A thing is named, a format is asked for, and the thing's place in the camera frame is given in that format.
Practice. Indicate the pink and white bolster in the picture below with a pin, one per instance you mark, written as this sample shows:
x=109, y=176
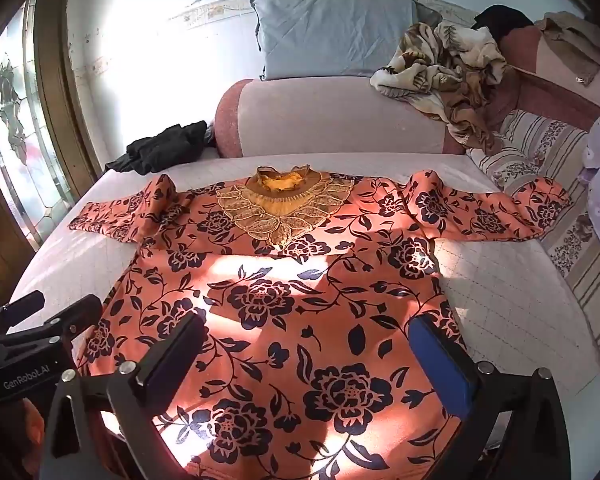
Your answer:
x=330, y=115

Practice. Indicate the grey pillow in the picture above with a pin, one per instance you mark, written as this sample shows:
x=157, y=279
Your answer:
x=330, y=30

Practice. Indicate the pink padded cushion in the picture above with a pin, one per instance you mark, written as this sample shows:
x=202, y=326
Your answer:
x=555, y=91

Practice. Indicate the brown floral fleece blanket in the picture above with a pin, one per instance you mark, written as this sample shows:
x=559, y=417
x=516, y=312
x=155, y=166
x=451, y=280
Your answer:
x=430, y=60

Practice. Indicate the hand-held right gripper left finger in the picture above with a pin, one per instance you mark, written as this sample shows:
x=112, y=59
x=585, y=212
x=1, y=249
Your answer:
x=172, y=355

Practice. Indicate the orange floral long-sleeve shirt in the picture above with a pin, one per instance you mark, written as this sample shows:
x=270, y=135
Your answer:
x=280, y=285

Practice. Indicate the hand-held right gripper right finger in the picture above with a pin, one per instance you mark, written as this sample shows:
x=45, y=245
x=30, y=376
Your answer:
x=445, y=370

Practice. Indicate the black cloth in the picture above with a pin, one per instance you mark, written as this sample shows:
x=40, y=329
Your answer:
x=165, y=147

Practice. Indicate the striped floral quilt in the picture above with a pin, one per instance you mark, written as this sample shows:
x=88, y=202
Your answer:
x=545, y=145

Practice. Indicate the beige garment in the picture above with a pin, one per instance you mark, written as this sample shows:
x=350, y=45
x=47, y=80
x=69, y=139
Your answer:
x=575, y=35

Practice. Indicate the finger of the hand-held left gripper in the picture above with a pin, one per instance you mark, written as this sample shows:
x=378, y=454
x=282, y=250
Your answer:
x=77, y=315
x=22, y=307

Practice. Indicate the wooden door frame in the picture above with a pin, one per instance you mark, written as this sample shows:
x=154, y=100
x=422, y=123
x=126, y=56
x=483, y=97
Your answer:
x=55, y=85

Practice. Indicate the black garment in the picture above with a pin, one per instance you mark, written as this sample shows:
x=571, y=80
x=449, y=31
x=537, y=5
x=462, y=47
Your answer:
x=500, y=17

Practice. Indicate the stained glass door panel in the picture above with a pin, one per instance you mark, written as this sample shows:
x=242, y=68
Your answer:
x=15, y=110

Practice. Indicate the pink quilted bed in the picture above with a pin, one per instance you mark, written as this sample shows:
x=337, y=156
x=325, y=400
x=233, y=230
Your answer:
x=505, y=285

